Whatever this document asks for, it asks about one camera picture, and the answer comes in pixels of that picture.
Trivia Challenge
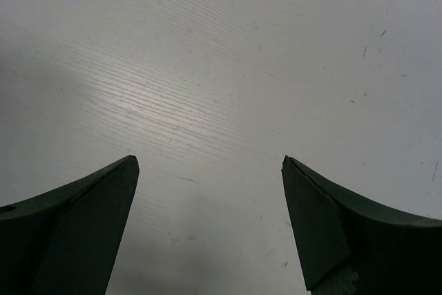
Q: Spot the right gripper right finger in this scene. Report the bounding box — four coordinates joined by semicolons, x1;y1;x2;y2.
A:
282;157;441;294

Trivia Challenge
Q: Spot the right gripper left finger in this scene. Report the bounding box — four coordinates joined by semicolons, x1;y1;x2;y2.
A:
1;155;139;294

